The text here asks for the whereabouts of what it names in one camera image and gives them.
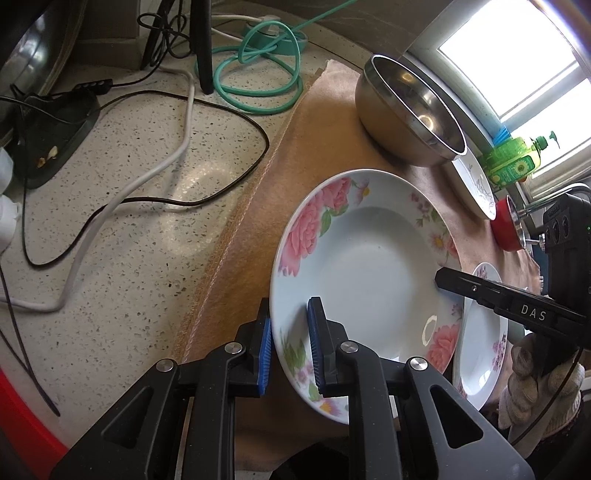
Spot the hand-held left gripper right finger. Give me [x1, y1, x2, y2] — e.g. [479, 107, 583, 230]
[307, 296, 539, 480]

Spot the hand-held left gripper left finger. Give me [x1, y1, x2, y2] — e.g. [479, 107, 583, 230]
[51, 298, 273, 480]

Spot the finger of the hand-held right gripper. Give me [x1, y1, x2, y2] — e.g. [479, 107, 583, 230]
[435, 267, 527, 319]

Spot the small purple floral plate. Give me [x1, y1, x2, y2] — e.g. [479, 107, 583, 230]
[452, 262, 509, 411]

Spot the red steel-lined bowl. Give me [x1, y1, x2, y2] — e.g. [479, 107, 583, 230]
[490, 195, 527, 252]

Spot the large pink floral plate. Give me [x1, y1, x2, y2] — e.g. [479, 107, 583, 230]
[269, 169, 464, 425]

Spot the small white grey-print plate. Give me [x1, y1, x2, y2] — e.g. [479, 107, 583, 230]
[450, 150, 498, 221]

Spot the stainless steel bowl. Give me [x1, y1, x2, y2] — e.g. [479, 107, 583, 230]
[355, 54, 468, 168]

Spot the person's right hand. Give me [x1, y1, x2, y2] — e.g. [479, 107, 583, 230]
[499, 332, 585, 439]

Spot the steel faucet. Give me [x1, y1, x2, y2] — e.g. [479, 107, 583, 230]
[519, 182, 589, 217]

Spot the green dish soap bottle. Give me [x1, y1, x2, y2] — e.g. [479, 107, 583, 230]
[482, 130, 558, 189]

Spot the peach towel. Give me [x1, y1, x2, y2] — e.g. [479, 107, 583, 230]
[173, 60, 543, 476]

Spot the window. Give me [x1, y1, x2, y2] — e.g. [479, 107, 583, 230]
[406, 0, 591, 199]

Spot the red plastic board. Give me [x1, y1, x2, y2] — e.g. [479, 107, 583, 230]
[0, 364, 70, 467]

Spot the white power strip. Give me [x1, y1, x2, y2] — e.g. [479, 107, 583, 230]
[0, 148, 21, 252]
[210, 13, 281, 35]

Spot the dark green tray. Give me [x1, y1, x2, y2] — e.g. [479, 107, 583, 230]
[11, 95, 100, 190]

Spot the large steel pot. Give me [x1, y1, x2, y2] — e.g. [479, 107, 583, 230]
[0, 0, 75, 130]

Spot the thick white cable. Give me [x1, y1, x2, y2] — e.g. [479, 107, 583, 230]
[0, 69, 197, 312]

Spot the black power cable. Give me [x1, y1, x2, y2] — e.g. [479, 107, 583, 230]
[21, 90, 271, 268]

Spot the green hose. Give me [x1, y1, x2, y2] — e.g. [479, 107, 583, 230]
[215, 0, 352, 116]

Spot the black inline cable controller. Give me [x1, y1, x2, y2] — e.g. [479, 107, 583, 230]
[71, 78, 114, 95]

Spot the teal cable reel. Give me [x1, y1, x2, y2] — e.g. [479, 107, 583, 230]
[242, 14, 309, 56]

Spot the thin black cable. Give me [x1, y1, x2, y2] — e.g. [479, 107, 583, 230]
[139, 11, 195, 61]

